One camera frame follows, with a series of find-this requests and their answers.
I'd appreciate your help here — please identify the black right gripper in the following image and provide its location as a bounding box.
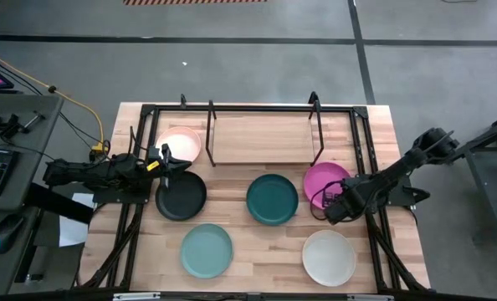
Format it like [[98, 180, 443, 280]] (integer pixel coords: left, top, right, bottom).
[[322, 182, 365, 225]]

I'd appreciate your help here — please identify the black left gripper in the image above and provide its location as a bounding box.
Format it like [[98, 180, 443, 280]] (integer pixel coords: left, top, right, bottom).
[[159, 143, 193, 192]]

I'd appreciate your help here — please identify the red bowl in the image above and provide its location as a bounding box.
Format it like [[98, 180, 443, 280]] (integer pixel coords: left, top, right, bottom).
[[302, 161, 352, 211]]

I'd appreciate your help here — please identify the peach pink plate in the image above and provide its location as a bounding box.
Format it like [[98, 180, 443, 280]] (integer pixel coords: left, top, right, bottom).
[[155, 125, 202, 164]]

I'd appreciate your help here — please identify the black bowl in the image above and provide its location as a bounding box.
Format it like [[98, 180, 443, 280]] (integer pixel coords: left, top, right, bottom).
[[154, 170, 208, 222]]

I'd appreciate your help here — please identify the dark teal plate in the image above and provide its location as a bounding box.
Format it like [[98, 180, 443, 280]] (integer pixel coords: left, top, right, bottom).
[[245, 173, 300, 227]]

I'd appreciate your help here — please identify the white plate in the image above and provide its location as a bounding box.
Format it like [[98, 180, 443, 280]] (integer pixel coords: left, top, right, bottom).
[[301, 228, 357, 288]]

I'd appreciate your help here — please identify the light teal plate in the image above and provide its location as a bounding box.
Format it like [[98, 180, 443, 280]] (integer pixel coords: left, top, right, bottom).
[[179, 222, 234, 280]]

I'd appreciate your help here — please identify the white paper sheet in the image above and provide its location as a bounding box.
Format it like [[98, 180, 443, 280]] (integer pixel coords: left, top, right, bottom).
[[58, 191, 97, 248]]

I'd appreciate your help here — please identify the grey side desk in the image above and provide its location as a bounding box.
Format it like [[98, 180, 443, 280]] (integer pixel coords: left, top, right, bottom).
[[0, 92, 65, 296]]

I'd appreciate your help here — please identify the black metal equipment stand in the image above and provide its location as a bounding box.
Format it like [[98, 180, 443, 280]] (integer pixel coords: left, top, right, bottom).
[[452, 108, 497, 232]]

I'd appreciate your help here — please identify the black computer mouse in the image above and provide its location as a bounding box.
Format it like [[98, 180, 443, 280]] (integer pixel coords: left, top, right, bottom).
[[0, 212, 27, 256]]

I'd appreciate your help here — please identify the black right gripper cable loop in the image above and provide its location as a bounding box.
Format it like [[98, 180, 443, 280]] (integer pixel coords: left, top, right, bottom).
[[310, 181, 345, 222]]

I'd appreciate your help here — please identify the yellow cable connector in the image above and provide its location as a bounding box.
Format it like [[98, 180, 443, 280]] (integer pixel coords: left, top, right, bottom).
[[90, 140, 110, 155]]

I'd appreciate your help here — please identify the silver table edge bracket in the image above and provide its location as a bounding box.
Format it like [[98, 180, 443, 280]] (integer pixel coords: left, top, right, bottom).
[[346, 293, 397, 301], [111, 292, 162, 301]]

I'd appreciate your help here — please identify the black aluminium rig frame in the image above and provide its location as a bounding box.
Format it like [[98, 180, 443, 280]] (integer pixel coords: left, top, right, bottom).
[[70, 93, 432, 294]]

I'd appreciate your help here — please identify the thin black floor cable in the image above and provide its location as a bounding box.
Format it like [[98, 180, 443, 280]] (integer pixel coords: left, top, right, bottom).
[[0, 53, 104, 147]]

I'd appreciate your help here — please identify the yellow cable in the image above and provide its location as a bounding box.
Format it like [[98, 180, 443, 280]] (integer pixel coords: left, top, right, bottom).
[[0, 45, 106, 147]]

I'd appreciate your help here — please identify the black desk clamp mount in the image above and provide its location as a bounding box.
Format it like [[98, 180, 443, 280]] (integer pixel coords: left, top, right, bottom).
[[0, 110, 47, 142]]

